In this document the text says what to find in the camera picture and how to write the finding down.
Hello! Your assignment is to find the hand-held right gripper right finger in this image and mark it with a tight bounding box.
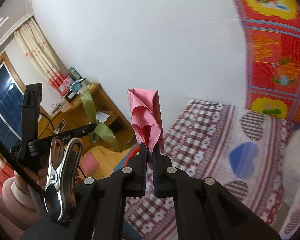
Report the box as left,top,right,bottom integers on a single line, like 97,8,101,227
151,144,282,240

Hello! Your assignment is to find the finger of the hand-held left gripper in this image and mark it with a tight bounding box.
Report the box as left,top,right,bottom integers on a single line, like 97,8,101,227
77,123,98,138

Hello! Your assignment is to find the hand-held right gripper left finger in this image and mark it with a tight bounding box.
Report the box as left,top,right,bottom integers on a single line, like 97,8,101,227
20,142,148,240

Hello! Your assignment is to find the green ribbon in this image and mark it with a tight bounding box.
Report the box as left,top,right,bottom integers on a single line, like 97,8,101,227
81,89,120,152

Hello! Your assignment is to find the pink paper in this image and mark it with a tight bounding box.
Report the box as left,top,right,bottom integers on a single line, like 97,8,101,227
126,88,165,153

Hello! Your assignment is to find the person's left hand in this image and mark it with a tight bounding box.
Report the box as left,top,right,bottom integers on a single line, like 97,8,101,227
36,165,48,189

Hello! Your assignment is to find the wooden desk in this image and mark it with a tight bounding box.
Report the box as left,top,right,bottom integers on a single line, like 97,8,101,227
37,82,137,153

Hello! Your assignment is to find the white paper sheet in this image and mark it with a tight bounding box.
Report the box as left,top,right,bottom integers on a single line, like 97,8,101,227
96,110,110,123

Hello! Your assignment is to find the window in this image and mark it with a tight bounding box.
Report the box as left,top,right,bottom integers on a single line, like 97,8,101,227
0,51,27,140

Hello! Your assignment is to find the pink foam floor mat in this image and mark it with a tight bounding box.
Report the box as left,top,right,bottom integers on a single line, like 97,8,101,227
81,152,100,178

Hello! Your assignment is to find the black box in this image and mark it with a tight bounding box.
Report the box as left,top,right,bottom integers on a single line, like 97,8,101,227
65,90,78,103

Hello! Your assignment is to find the blue alarm clock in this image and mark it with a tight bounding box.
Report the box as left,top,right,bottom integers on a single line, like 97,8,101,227
70,80,82,92

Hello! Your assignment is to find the pink patterned box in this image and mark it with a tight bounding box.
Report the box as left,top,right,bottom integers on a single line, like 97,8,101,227
58,76,73,93

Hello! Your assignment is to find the teal box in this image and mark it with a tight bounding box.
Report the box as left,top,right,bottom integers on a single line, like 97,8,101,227
68,67,82,80

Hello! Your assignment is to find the cream curtain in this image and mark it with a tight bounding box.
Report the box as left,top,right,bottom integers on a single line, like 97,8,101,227
14,17,65,90
0,142,14,193

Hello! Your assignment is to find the red floral printed blanket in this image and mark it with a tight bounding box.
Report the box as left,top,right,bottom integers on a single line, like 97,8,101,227
225,0,300,123

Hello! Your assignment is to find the thin black cable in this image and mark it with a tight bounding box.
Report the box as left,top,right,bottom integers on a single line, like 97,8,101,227
39,112,55,135

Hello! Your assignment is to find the coiled black wire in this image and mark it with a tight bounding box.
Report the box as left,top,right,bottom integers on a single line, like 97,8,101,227
51,102,64,114

